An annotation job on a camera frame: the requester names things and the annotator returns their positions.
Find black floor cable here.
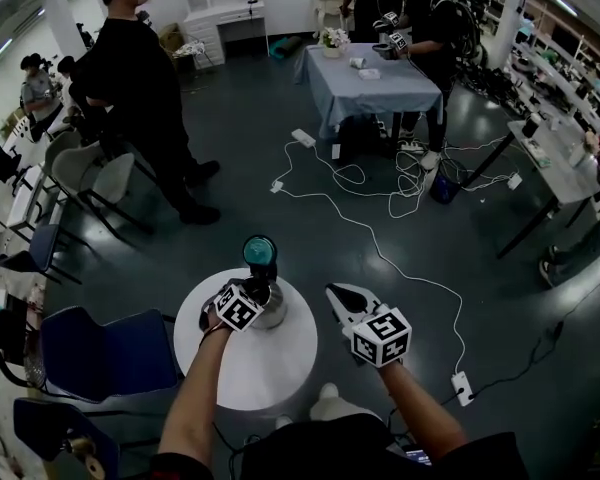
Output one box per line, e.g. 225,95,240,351
439,287,600,408

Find dark blue waste bin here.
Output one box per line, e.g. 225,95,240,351
429,159,469,205

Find white round side table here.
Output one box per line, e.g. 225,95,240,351
173,267,320,412

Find person's left forearm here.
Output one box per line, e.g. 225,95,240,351
157,323,234,464

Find white dressing table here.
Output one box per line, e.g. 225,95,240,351
311,0,352,37

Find steel kettle with teal lid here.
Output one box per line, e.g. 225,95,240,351
241,234,289,331

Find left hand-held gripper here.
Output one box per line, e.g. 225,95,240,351
198,280,266,334

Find person's black shirt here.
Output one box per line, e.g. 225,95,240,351
149,419,531,480

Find long workbench with equipment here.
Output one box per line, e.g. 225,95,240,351
499,0,600,137

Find rolled teal mat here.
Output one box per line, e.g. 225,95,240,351
270,35,304,60

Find grey table with black legs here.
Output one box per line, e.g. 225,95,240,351
460,116,600,260

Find table with blue cloth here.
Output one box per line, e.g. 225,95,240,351
293,42,444,162

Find grey shell chair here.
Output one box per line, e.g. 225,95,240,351
41,129,106,204
76,151,157,249

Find person's light trouser leg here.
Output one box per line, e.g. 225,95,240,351
308,382,382,425

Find white flowers in pot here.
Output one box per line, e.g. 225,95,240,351
318,26,352,60

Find white long desk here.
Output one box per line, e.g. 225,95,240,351
0,130,57,230

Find white desk with shelf cabinet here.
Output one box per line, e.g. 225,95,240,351
181,0,270,67

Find chair with floral cushion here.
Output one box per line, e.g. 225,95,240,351
171,38,216,75

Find person's right forearm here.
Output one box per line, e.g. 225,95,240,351
377,360,469,463

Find blue padded chair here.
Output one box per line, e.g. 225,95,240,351
0,223,100,285
12,396,122,480
39,306,182,405

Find long white floor cable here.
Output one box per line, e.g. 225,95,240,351
271,140,467,387

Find small device with lit screen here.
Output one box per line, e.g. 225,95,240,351
402,445,434,467

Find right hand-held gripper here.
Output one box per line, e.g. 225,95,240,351
324,281,413,370

